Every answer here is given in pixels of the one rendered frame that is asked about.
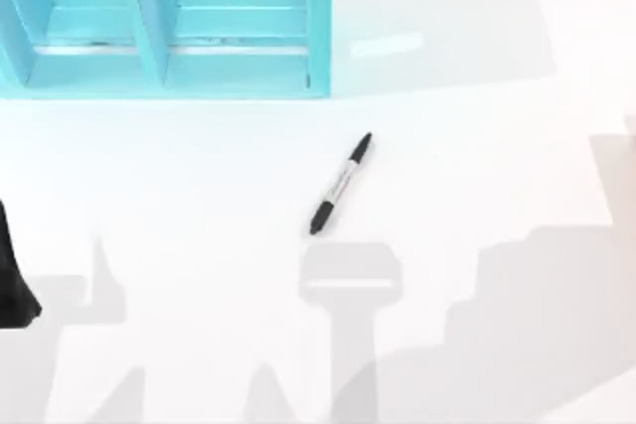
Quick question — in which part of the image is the black and grey marker pen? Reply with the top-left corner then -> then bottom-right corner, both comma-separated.
308,131 -> 374,236

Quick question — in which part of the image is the light blue rack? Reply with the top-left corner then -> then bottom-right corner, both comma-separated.
0,0 -> 334,100

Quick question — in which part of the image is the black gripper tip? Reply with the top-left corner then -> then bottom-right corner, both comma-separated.
0,200 -> 43,332

